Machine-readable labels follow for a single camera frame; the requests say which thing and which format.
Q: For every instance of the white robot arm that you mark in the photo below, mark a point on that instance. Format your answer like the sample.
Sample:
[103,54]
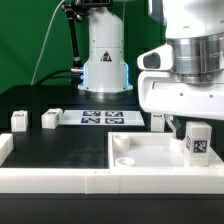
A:
[184,77]

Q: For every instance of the white U-shaped fence wall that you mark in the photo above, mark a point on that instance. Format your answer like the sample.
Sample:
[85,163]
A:
[186,180]

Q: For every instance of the white square tabletop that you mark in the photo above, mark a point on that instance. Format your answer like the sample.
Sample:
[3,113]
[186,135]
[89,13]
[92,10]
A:
[145,150]

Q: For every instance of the white sheet with AprilTags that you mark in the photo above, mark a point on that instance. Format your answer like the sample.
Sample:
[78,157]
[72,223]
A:
[100,117]

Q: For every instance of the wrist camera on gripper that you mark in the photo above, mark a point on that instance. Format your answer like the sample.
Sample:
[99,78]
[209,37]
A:
[160,59]

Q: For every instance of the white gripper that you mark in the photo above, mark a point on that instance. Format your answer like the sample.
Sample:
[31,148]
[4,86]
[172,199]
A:
[161,92]

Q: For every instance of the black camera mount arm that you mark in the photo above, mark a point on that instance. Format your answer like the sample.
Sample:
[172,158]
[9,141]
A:
[77,11]

